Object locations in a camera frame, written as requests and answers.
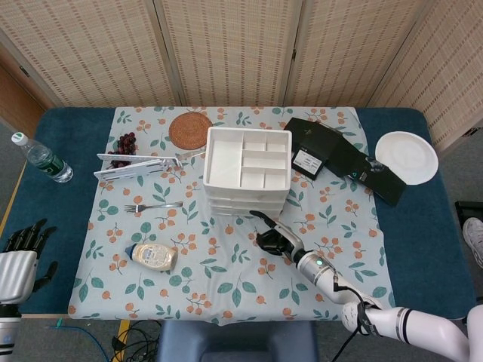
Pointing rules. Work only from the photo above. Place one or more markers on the white round plate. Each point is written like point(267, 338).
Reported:
point(405, 158)

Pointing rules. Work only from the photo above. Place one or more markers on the floral orange leaf tablecloth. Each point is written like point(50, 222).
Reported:
point(226, 271)

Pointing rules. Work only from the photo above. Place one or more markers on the white folding stand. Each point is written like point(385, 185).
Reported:
point(132, 160)

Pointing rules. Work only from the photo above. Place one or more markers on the brown wooden door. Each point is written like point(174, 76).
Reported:
point(15, 98)

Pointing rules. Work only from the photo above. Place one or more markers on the white drawer organizer frame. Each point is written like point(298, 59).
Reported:
point(222, 151)

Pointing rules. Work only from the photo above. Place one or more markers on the white sneaker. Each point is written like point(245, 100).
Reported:
point(474, 237)

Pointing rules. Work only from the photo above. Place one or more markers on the clear shallow drawer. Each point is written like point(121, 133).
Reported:
point(245, 192)
point(245, 202)

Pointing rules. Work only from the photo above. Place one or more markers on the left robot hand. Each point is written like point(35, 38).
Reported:
point(15, 271)

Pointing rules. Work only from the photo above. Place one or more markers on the beige woven folding screen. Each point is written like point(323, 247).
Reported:
point(234, 53)

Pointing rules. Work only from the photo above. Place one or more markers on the large black box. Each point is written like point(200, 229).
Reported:
point(332, 143)

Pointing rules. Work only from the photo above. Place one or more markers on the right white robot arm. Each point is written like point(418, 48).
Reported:
point(320, 269)

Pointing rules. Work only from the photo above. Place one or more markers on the silver metal fork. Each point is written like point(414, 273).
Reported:
point(166, 206)

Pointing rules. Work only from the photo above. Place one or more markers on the black metal frame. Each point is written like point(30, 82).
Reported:
point(468, 207)

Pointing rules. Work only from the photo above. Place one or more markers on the blue chair seat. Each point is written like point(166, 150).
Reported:
point(234, 343)

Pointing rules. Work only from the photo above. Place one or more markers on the black box with white label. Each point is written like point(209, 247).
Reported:
point(307, 163)

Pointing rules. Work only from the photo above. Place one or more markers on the mayonnaise squeeze bottle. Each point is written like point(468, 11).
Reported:
point(154, 256)

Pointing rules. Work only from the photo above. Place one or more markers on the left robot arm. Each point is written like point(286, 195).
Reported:
point(7, 332)

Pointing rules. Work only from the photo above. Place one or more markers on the long black printed box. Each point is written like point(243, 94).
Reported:
point(381, 181)

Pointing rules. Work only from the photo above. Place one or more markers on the dark red grape bunch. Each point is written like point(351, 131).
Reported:
point(126, 143)

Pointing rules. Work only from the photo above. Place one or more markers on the round brown woven coaster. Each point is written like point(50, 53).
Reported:
point(186, 130)

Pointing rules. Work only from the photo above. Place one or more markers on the clear plastic water bottle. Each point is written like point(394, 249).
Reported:
point(45, 160)

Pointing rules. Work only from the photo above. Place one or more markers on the blue table cover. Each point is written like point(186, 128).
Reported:
point(56, 211)

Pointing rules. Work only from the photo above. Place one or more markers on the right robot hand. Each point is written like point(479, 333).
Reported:
point(281, 237)

